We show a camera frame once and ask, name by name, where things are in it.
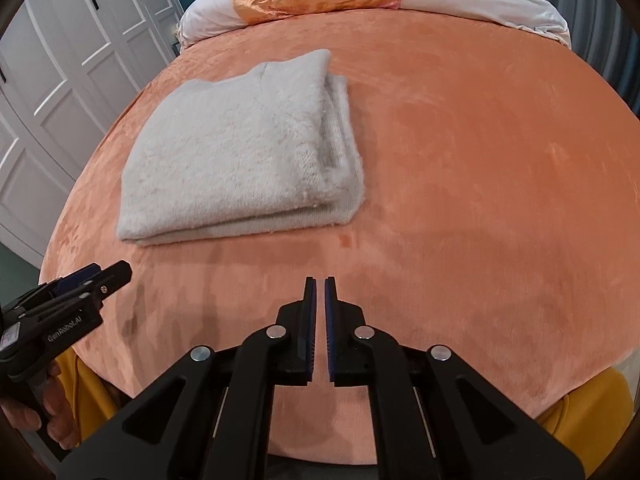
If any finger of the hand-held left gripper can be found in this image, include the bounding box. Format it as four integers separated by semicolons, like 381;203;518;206
2;263;100;313
15;260;133;320

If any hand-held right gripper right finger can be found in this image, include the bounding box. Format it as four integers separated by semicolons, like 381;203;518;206
324;276;586;480

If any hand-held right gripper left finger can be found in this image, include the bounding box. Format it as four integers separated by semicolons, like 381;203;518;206
60;276;317;480

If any white knit sweater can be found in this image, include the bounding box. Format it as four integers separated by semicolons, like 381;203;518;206
116;49;365;247

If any person's left hand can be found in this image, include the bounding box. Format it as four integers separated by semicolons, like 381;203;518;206
0;360;82;452

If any orange fleece blanket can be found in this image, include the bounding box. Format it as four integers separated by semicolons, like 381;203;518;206
39;2;640;466

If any white wardrobe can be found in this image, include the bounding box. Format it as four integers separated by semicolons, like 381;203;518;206
0;0;185;271

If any person's yellow clothing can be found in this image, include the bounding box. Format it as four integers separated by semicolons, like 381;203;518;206
50;347;633;480

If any white duvet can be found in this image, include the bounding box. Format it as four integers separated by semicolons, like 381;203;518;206
177;0;572;51

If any grey curtain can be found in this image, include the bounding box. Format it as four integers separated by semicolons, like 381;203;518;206
515;0;640;116

